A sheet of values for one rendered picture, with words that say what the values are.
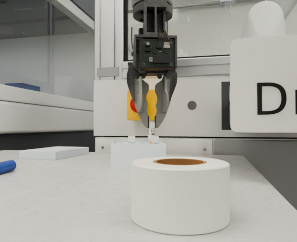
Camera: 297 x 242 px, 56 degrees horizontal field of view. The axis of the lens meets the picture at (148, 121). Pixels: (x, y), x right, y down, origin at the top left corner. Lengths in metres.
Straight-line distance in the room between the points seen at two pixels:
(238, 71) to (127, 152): 0.20
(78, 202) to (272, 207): 0.16
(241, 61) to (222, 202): 0.20
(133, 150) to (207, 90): 0.32
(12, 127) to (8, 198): 0.72
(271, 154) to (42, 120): 0.81
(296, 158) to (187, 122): 0.25
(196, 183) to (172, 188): 0.01
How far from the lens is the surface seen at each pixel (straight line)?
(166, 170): 0.17
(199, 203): 0.18
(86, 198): 0.27
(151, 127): 0.51
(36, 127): 1.11
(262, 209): 0.25
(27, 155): 0.61
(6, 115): 0.99
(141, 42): 0.47
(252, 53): 0.35
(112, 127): 0.72
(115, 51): 0.75
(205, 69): 0.69
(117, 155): 0.42
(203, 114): 0.68
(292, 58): 0.36
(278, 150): 0.69
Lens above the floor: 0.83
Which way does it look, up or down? 1 degrees up
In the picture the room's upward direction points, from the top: straight up
